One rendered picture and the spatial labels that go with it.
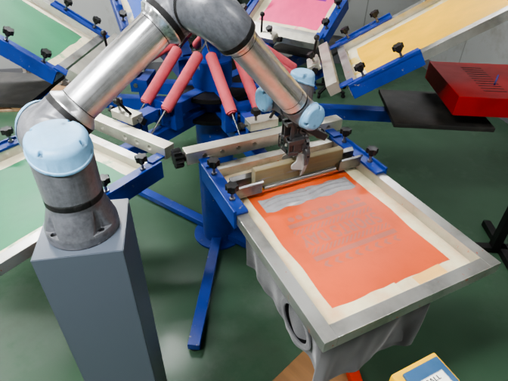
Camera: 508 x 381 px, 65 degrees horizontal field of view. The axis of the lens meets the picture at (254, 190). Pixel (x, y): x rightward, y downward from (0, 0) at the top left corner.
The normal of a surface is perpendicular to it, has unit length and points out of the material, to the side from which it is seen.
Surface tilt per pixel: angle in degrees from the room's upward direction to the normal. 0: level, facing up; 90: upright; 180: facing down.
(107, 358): 90
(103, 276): 90
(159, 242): 0
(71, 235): 72
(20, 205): 0
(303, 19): 32
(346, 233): 0
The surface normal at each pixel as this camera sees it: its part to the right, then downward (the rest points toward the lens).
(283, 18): -0.28, -0.42
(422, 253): 0.02, -0.80
